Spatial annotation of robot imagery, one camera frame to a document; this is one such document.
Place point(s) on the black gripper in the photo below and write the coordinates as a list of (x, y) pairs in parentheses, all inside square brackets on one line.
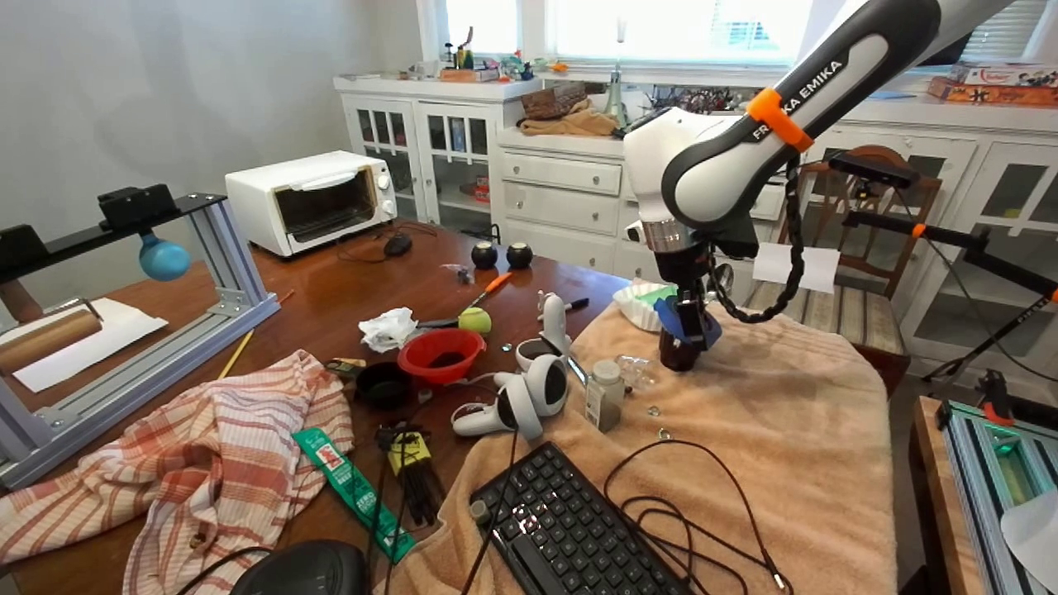
[(687, 272)]

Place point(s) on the black mug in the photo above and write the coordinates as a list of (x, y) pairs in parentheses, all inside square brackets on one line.
[(680, 355)]

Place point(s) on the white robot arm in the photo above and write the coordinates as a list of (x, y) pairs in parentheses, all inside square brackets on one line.
[(696, 176)]

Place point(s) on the small clear shot glass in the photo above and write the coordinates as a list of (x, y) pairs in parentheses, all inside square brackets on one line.
[(637, 371)]

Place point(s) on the white vr controller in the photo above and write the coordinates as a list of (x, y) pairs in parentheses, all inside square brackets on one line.
[(552, 338), (525, 401)]

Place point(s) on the glass spice shaker white lid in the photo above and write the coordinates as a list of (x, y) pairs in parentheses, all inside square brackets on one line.
[(607, 393)]

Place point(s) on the dark wooden chair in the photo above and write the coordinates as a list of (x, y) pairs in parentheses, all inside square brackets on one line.
[(868, 179)]

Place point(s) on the yellow green tennis ball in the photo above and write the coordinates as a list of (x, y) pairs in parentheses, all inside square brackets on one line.
[(475, 319)]

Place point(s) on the beige towel table cover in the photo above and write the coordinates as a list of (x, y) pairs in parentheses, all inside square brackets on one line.
[(774, 445)]

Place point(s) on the white cabinet sideboard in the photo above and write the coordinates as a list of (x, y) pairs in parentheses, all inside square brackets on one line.
[(458, 159)]

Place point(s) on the red plastic bowl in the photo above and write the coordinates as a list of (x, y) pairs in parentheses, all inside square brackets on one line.
[(442, 355)]

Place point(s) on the wooden dining table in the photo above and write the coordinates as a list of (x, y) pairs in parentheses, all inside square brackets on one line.
[(321, 300)]

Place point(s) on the black computer keyboard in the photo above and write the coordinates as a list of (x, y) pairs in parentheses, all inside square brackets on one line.
[(564, 535)]

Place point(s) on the crumpled white paper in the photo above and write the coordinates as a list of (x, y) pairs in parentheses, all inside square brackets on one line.
[(388, 330)]

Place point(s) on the black hex key set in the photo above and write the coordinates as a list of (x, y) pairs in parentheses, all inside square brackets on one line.
[(410, 463)]

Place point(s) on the white toaster oven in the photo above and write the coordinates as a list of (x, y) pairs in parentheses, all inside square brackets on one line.
[(305, 201)]

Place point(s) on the green flat package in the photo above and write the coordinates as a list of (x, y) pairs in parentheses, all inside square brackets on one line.
[(360, 493)]

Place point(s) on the black computer mouse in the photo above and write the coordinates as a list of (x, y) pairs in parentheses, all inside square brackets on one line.
[(317, 567)]

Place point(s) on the blue light bulb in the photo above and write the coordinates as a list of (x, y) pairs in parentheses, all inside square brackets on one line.
[(165, 258)]

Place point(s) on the red striped cloth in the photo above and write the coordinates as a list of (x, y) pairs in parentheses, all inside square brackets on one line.
[(212, 469)]

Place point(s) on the orange handled screwdriver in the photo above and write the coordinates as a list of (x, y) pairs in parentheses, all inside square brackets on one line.
[(490, 287)]

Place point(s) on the aluminium frame camera stand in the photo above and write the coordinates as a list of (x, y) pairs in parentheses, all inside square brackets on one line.
[(56, 347)]

